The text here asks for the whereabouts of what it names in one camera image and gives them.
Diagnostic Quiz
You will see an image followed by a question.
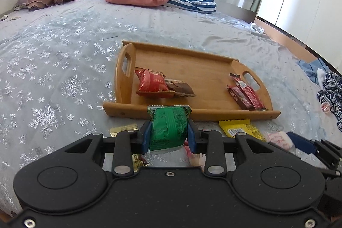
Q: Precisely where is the white and pink snack packet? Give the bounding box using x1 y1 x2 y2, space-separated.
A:
266 130 294 150

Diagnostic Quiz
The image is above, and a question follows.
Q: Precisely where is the brown nut snack packet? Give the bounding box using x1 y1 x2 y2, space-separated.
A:
164 78 196 97

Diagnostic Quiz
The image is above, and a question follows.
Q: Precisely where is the wooden bed frame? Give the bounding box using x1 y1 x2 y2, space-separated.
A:
254 17 342 71

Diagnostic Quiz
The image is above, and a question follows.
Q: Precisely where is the gold snack packet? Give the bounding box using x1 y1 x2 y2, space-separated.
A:
109 123 139 137

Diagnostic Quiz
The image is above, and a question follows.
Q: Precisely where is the snowflake bed sheet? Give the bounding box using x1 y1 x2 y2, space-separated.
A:
0 0 342 215

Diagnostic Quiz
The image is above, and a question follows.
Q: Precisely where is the wooden tray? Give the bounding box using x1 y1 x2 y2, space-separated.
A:
103 40 282 122

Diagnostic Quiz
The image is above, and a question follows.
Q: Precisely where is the puffy red snack packet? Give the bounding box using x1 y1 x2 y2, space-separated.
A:
134 67 175 98

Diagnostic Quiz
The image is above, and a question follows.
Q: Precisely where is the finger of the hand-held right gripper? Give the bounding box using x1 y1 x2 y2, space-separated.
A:
286 131 317 155
311 138 342 172

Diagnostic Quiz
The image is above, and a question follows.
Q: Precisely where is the white crumpled item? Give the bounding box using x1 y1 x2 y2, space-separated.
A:
249 22 265 34

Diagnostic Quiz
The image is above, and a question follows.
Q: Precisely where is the long red snack packet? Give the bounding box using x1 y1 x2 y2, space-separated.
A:
229 73 268 111

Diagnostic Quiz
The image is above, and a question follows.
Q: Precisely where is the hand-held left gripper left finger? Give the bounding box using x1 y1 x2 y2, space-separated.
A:
64 120 153 178

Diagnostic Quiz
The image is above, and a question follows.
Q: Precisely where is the yellow snack packet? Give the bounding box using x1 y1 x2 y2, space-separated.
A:
218 120 266 142

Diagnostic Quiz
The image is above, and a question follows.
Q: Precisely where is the dark red snack packet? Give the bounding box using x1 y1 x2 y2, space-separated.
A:
227 84 254 111

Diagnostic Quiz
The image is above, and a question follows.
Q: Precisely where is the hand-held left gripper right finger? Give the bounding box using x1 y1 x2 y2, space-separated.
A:
186 120 278 178

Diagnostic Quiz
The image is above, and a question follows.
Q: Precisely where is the green snack packet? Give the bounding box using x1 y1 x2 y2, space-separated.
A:
147 104 192 155

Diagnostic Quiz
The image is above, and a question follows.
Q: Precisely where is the white and red snack packet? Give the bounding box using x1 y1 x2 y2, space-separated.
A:
184 145 207 172

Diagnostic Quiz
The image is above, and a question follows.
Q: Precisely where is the dark blue patterned cloth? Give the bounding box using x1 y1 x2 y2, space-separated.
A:
317 72 342 132

